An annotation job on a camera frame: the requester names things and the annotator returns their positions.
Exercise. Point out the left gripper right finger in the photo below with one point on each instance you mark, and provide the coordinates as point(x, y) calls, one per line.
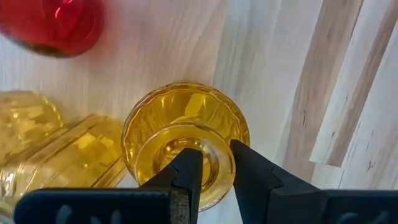
point(295, 207)

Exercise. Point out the red bulb glass vase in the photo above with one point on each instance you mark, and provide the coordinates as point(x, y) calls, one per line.
point(53, 25)

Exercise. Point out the yellow ribbed glass vase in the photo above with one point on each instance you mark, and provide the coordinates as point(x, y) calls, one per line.
point(62, 155)
point(28, 121)

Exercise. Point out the light wooden shelf board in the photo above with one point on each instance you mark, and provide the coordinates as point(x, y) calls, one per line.
point(155, 46)

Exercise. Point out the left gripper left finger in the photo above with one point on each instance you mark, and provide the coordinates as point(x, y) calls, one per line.
point(109, 207)

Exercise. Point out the small yellow diamond-cut vase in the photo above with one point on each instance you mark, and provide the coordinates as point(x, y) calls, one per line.
point(186, 105)

